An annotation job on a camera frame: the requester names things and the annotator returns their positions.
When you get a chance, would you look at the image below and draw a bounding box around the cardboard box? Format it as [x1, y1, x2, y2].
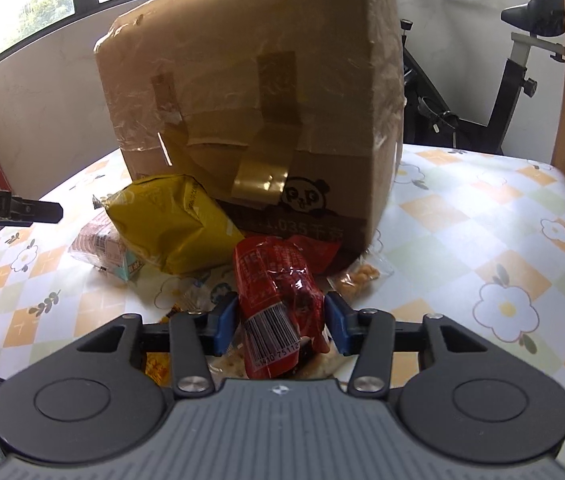
[93, 0, 406, 273]

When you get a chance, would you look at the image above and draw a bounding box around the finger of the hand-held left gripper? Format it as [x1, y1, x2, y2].
[10, 198, 64, 226]

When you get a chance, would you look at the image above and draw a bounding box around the pink striped biscuit packet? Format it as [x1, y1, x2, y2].
[70, 210, 143, 281]

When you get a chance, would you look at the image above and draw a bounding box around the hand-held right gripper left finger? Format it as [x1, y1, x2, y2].
[77, 292, 239, 397]

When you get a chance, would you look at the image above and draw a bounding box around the small yellow snack packet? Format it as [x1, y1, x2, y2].
[145, 302, 200, 388]

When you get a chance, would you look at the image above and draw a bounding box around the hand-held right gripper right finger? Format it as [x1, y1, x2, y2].
[323, 291, 488, 397]

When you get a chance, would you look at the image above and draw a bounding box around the black exercise bike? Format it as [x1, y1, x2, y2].
[377, 0, 565, 156]

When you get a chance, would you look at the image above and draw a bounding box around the large yellow snack bag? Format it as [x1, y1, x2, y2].
[93, 174, 246, 276]

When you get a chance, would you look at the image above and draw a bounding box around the red snack packet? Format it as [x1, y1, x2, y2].
[307, 239, 342, 276]
[232, 237, 333, 380]

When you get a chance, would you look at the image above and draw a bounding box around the clear packet of orange snacks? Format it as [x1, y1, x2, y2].
[327, 257, 394, 302]

